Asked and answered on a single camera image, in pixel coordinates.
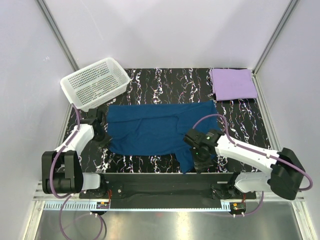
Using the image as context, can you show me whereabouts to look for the right aluminium frame post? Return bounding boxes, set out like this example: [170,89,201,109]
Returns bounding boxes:
[251,0,301,76]

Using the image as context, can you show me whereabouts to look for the left aluminium frame post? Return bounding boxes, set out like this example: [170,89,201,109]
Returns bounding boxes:
[35,0,80,72]

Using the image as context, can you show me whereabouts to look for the aluminium front rail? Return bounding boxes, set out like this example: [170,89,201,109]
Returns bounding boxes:
[32,181,304,202]

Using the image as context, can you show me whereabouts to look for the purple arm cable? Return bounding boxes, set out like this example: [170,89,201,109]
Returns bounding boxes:
[49,102,108,238]
[191,113,314,216]

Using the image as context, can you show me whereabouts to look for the folded purple t shirt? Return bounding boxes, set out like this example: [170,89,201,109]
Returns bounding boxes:
[209,68,258,101]

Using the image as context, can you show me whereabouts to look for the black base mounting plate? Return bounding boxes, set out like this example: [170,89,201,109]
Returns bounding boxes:
[79,173,256,206]

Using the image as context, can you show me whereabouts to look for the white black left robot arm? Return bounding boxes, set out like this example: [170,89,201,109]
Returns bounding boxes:
[41,108,112,198]

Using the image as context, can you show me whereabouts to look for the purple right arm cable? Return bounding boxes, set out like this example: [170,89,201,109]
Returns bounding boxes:
[191,113,314,216]

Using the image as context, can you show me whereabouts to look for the white plastic mesh basket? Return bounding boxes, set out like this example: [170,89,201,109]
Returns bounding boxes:
[60,57,131,112]

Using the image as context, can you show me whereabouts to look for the blue t shirt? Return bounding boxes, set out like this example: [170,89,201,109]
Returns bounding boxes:
[106,100,219,173]

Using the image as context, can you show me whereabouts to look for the aluminium frame post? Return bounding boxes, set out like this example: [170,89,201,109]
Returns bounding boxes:
[35,0,80,72]
[251,0,301,76]

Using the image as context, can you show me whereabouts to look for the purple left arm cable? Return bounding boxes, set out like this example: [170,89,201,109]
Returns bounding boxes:
[49,102,108,238]

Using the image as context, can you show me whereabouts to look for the white slotted cable duct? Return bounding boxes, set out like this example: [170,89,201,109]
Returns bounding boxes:
[44,200,231,212]

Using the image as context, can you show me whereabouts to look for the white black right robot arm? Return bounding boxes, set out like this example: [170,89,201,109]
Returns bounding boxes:
[183,128,305,201]

